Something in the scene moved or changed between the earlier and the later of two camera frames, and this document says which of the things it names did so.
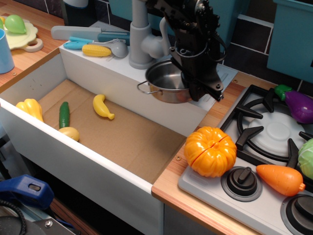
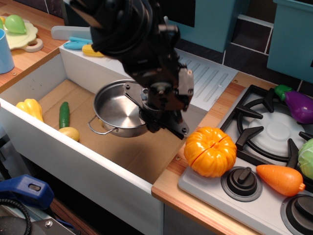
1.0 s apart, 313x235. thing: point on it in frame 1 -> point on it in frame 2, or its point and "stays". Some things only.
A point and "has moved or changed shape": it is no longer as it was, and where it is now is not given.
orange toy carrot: (283, 180) stays
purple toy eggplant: (300, 104) stays
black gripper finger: (215, 90) -> (178, 128)
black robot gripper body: (198, 49) -> (167, 85)
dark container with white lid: (80, 12) stays
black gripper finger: (196, 91) -> (153, 123)
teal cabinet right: (290, 50) stays
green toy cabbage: (305, 158) stays
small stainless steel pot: (165, 76) has moved or changed shape
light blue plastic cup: (6, 64) stays
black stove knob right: (297, 212) stays
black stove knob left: (243, 184) stays
